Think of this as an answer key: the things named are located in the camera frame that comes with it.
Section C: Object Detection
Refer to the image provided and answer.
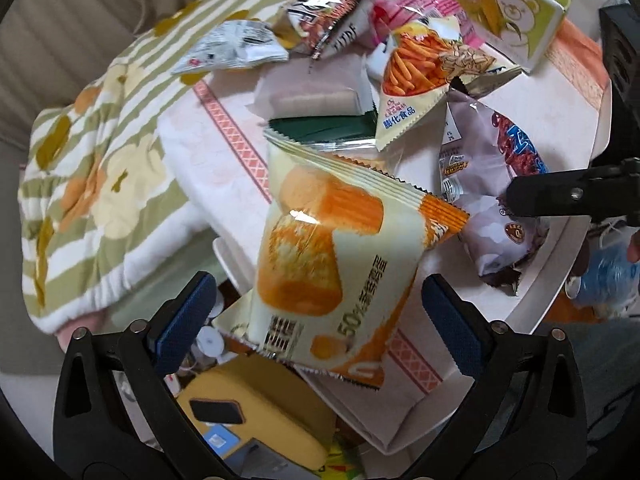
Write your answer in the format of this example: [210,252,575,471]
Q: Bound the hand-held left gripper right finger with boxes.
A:
[415,274,588,480]

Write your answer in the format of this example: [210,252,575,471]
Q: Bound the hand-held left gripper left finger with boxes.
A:
[52,270,236,480]

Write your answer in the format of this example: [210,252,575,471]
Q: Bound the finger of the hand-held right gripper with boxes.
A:
[505,157,640,226]

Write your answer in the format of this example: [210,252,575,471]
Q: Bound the purple snack packet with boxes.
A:
[439,87,551,296]

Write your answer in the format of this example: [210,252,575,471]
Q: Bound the orange cake snack packet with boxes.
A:
[212,127,471,391]

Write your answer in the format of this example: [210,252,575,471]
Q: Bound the green cardboard box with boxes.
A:
[362,0,571,76]

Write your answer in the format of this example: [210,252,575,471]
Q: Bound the pink striped snack packet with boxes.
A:
[370,0,488,51]

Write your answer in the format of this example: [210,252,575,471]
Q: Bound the grey white snack packet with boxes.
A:
[171,20,290,77]

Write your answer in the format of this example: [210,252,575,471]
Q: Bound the white round cap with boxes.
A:
[192,325,226,361]

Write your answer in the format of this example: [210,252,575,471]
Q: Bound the yellow case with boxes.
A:
[175,355,341,471]

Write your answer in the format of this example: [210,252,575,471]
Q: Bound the black box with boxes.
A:
[599,4,640,126]

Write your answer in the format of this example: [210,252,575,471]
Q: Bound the orange cloth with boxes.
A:
[547,19,608,111]

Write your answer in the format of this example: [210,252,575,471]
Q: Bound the pink patterned tablecloth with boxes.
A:
[157,15,613,456]

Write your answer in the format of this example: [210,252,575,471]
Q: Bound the floral striped blanket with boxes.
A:
[17,0,363,336]

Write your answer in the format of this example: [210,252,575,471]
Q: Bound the orange sticks snack packet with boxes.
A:
[375,15,523,152]

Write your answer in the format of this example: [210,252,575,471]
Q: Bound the dark green snack packet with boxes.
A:
[267,102,378,143]

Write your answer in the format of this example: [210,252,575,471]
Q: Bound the translucent wrapped snack bar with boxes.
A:
[252,55,368,121]

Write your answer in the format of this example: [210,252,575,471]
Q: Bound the black red snack packet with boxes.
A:
[277,0,388,61]

